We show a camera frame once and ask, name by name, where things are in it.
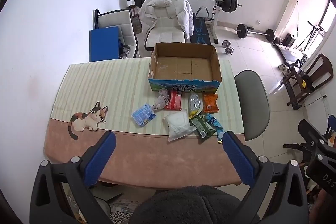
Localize flat grey board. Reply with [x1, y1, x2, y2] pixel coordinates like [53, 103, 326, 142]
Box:
[274, 43, 302, 64]

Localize orange snack packet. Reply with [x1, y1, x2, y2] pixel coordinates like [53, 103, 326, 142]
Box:
[202, 93, 219, 113]

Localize grey sock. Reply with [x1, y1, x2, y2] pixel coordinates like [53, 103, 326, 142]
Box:
[153, 88, 171, 111]

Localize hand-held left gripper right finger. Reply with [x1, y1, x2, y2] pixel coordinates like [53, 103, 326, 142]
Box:
[222, 131, 308, 224]

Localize brown wooden chair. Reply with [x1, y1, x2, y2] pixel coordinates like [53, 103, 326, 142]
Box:
[282, 53, 334, 111]

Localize printed cardboard box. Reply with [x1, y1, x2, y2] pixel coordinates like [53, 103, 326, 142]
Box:
[148, 42, 222, 92]

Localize white padded chair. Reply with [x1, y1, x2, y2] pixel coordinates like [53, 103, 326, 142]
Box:
[144, 17, 186, 51]

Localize grey round-backed chair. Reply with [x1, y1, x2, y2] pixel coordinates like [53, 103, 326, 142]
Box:
[234, 70, 271, 142]

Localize light blue snack packet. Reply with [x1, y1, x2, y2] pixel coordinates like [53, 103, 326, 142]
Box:
[203, 113, 226, 144]

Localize person's dark fleece clothing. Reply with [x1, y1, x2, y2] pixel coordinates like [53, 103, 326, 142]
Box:
[131, 185, 243, 224]

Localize blue tissue packet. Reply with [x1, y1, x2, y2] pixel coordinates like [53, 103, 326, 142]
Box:
[131, 104, 156, 126]

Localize red snack packet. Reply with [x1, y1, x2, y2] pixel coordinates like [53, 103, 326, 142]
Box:
[164, 90, 183, 111]

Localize white down jacket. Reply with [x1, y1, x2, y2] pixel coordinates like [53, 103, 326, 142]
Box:
[138, 0, 194, 39]

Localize clear bag with yellow contents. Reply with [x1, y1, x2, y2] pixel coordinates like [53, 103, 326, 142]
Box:
[188, 91, 203, 119]

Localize green snack packet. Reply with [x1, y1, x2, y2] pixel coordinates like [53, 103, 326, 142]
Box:
[189, 112, 216, 139]

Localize black tripod stand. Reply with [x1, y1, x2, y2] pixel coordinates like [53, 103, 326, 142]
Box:
[307, 21, 325, 51]

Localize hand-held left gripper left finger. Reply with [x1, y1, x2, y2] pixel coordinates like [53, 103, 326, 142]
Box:
[30, 131, 117, 224]

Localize short barbell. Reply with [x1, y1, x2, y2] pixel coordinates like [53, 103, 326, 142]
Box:
[236, 24, 275, 42]

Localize black weight bench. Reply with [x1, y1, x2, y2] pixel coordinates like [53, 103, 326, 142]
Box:
[189, 7, 212, 45]

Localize long barbell with black plates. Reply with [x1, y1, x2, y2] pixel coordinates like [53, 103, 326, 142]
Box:
[127, 0, 242, 13]

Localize beige chair with black frame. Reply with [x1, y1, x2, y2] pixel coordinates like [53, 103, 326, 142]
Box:
[92, 9, 139, 58]

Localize white plastic bag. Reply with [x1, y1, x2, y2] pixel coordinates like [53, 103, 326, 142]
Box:
[162, 109, 197, 142]

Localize striped tablecloth with cat print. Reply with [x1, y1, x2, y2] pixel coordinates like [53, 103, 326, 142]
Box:
[43, 57, 246, 189]

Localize black box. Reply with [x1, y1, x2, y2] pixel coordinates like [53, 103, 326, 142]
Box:
[285, 33, 296, 47]

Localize chrome weight plates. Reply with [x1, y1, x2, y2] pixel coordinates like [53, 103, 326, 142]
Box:
[119, 40, 131, 58]

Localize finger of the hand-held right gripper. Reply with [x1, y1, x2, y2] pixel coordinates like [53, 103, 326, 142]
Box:
[327, 115, 336, 137]
[298, 119, 332, 155]

